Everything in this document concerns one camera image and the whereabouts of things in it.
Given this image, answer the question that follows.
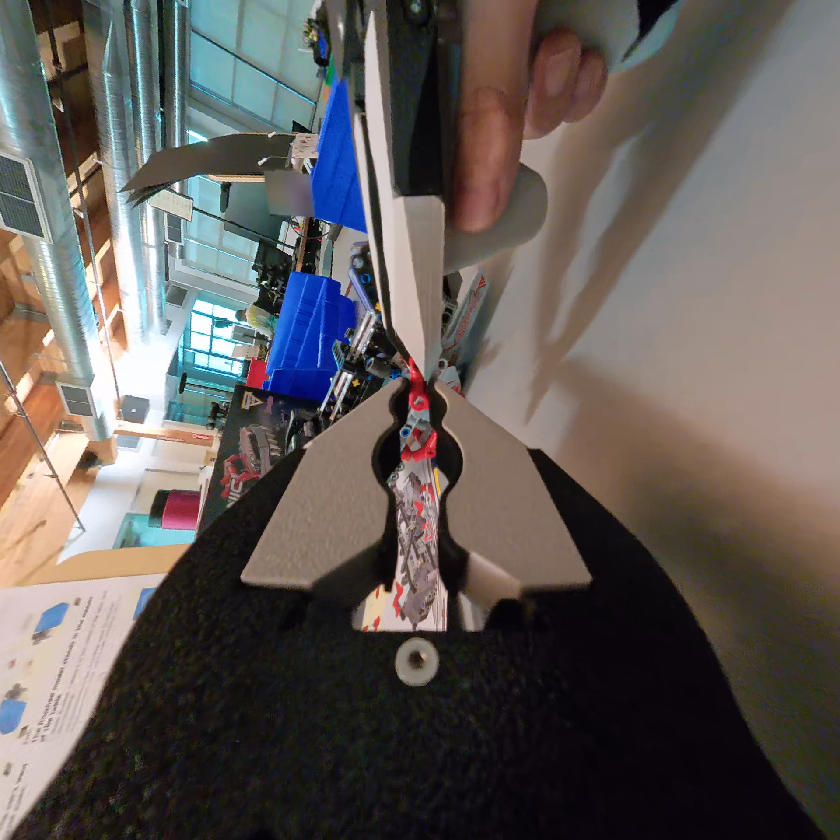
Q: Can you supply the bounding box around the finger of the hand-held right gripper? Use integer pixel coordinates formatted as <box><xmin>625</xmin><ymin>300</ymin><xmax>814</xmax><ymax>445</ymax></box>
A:
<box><xmin>392</xmin><ymin>194</ymin><xmax>447</xmax><ymax>379</ymax></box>
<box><xmin>353</xmin><ymin>8</ymin><xmax>422</xmax><ymax>360</ymax></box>

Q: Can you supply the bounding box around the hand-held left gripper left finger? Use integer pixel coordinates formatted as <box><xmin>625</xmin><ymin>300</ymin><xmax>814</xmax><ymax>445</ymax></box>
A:
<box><xmin>239</xmin><ymin>379</ymin><xmax>403</xmax><ymax>588</ymax></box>

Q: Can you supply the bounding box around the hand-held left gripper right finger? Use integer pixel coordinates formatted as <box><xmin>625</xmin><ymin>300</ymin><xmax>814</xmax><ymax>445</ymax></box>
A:
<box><xmin>432</xmin><ymin>381</ymin><xmax>593</xmax><ymax>613</ymax></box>

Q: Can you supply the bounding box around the toy vehicle model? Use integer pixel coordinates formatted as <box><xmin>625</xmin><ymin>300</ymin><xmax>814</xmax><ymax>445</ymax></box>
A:
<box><xmin>318</xmin><ymin>239</ymin><xmax>491</xmax><ymax>462</ymax></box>

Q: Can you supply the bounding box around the grey desk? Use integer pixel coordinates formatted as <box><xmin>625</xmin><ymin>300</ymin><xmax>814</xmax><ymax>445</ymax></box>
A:
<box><xmin>453</xmin><ymin>0</ymin><xmax>840</xmax><ymax>840</ymax></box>

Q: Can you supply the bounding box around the blue plastic bin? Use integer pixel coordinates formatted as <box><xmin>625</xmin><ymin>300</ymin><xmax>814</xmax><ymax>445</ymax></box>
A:
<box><xmin>310</xmin><ymin>74</ymin><xmax>370</xmax><ymax>235</ymax></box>
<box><xmin>262</xmin><ymin>271</ymin><xmax>360</xmax><ymax>396</ymax></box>

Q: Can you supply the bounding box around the dark toy set box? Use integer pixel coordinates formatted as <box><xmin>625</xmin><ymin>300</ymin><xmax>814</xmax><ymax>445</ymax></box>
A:
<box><xmin>197</xmin><ymin>384</ymin><xmax>311</xmax><ymax>534</ymax></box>

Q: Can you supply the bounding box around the instruction booklet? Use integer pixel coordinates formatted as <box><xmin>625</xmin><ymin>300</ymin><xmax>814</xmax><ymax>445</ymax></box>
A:
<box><xmin>354</xmin><ymin>459</ymin><xmax>452</xmax><ymax>632</ymax></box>

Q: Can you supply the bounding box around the maroon cylinder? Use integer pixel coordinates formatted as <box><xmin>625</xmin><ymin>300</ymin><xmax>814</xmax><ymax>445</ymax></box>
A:
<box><xmin>150</xmin><ymin>489</ymin><xmax>202</xmax><ymax>532</ymax></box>

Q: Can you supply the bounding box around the dark display board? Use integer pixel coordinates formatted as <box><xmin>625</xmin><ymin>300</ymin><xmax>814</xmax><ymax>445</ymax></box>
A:
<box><xmin>120</xmin><ymin>131</ymin><xmax>324</xmax><ymax>206</ymax></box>

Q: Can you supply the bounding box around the large glass window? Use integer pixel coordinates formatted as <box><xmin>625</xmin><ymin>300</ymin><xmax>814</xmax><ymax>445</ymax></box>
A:
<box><xmin>164</xmin><ymin>295</ymin><xmax>291</xmax><ymax>422</ymax></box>

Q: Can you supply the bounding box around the instruction poster sheet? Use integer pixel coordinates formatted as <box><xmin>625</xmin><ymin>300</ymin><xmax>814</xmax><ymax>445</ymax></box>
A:
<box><xmin>0</xmin><ymin>545</ymin><xmax>193</xmax><ymax>829</ymax></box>

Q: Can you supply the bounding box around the silver ventilation duct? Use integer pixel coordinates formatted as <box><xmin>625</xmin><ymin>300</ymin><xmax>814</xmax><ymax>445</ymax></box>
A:
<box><xmin>84</xmin><ymin>0</ymin><xmax>169</xmax><ymax>337</ymax></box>
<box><xmin>0</xmin><ymin>0</ymin><xmax>114</xmax><ymax>442</ymax></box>

